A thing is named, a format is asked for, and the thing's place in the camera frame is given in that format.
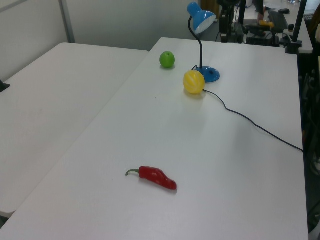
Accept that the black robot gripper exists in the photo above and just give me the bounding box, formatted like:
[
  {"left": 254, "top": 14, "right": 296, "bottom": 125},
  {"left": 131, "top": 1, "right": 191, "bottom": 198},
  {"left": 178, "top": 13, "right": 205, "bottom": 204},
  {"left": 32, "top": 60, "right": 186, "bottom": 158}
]
[{"left": 219, "top": 9, "right": 236, "bottom": 44}]

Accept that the blue desk lamp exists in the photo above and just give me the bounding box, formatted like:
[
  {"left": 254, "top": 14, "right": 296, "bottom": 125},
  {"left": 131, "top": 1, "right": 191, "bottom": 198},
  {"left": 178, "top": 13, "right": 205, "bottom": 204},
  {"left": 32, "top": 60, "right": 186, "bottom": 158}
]
[{"left": 186, "top": 1, "right": 221, "bottom": 84}]

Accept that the black equipment base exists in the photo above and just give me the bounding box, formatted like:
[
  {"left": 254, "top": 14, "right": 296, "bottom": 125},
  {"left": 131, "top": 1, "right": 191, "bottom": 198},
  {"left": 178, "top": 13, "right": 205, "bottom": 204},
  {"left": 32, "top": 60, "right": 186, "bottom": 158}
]
[{"left": 244, "top": 23, "right": 281, "bottom": 47}]

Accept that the black keyboard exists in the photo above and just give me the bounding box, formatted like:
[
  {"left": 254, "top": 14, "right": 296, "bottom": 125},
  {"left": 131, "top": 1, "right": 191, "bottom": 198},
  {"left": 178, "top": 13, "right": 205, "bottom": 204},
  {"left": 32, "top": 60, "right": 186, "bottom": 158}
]
[{"left": 267, "top": 9, "right": 289, "bottom": 29}]

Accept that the yellow striped toy fruit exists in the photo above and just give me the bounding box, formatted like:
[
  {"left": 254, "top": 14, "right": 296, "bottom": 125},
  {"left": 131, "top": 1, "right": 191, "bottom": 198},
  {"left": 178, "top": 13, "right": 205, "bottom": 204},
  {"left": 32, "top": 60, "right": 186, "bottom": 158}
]
[{"left": 183, "top": 70, "right": 206, "bottom": 95}]

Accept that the green toy apple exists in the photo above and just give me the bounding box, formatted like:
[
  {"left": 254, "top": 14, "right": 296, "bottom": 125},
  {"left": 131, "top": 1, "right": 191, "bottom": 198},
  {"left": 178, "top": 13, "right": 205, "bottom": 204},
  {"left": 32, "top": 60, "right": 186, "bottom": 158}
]
[{"left": 159, "top": 51, "right": 176, "bottom": 69}]

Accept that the black pole with clamp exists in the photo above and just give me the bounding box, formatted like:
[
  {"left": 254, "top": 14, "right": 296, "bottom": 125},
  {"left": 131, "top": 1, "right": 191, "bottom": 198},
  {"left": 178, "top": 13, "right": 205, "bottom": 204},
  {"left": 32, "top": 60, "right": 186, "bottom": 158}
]
[{"left": 285, "top": 0, "right": 309, "bottom": 55}]

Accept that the red toy chili pepper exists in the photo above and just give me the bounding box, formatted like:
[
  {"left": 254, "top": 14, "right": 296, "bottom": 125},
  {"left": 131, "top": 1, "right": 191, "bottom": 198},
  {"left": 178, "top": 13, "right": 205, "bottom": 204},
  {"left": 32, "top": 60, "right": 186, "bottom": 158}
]
[{"left": 125, "top": 165, "right": 178, "bottom": 192}]

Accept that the black table clamp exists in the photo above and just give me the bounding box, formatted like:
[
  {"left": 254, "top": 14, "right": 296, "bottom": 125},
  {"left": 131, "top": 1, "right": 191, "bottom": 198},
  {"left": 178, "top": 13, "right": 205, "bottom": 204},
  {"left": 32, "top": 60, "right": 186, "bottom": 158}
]
[{"left": 0, "top": 78, "right": 11, "bottom": 94}]

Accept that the black lamp power cable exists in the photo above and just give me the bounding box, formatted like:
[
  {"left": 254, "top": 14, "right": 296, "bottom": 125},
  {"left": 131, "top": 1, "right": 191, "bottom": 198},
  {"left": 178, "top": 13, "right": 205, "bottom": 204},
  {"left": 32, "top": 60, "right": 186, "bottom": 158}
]
[{"left": 191, "top": 65, "right": 304, "bottom": 153}]

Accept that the grey partition post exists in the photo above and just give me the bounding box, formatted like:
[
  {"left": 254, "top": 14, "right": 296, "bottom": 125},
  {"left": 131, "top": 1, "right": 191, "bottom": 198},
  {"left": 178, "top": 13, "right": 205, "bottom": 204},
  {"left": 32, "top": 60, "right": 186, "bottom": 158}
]
[{"left": 58, "top": 0, "right": 76, "bottom": 44}]

